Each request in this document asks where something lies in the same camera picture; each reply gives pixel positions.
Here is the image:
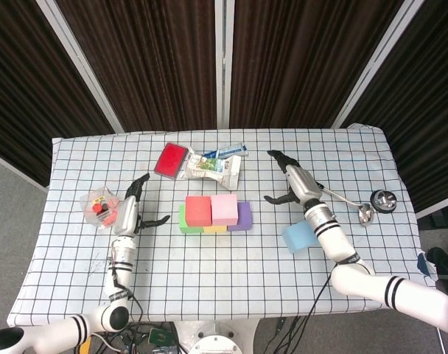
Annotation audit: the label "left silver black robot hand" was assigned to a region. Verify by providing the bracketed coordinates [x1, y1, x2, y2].
[112, 172, 172, 237]

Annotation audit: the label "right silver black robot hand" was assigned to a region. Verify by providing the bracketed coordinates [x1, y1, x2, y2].
[263, 149, 325, 208]

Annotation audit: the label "blue foam cube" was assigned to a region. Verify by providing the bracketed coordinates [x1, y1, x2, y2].
[281, 220, 318, 255]

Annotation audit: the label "green foam cube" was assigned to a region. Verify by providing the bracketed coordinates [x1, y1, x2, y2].
[178, 205, 206, 235]

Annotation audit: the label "purple foam cube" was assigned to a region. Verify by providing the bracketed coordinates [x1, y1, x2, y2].
[227, 201, 254, 232]

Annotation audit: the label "red foam cube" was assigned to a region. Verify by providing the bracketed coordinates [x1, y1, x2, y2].
[185, 195, 213, 226]

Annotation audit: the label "pink foam cube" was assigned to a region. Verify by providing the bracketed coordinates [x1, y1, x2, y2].
[210, 194, 239, 226]

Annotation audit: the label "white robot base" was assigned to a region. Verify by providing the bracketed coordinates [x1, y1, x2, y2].
[172, 319, 264, 354]

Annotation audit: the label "plastic bag of small items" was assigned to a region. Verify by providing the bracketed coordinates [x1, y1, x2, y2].
[79, 186, 126, 230]

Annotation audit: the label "red ink pad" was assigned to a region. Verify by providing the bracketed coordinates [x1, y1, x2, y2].
[153, 142, 190, 181]

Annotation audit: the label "blue white tube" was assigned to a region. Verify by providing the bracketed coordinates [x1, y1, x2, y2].
[203, 143, 249, 160]

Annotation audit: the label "small metal cup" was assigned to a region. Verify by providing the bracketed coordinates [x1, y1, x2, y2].
[369, 190, 397, 215]

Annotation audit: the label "crumpled white snack bag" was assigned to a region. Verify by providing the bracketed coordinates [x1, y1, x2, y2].
[178, 147, 242, 191]

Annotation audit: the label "green circuit board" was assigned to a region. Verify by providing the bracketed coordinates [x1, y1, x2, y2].
[148, 327, 170, 346]

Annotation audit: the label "dark brown partition panel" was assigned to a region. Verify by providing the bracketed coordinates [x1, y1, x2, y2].
[0, 0, 125, 192]
[340, 0, 448, 218]
[56, 0, 218, 133]
[229, 0, 407, 129]

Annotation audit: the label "metal spoon black handle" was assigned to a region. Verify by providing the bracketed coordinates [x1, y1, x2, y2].
[318, 182, 376, 226]

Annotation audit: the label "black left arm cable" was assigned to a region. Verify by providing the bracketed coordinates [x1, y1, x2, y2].
[111, 254, 144, 325]

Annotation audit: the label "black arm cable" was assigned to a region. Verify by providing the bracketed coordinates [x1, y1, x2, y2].
[297, 274, 334, 333]
[111, 254, 144, 325]

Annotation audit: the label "tangled black floor cables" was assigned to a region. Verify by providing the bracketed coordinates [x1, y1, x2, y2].
[271, 315, 309, 354]
[76, 321, 181, 354]

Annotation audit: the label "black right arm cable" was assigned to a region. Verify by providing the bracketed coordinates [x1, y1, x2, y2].
[297, 274, 334, 333]

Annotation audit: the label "white floor cable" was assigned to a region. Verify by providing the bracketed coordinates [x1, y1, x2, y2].
[89, 331, 122, 354]

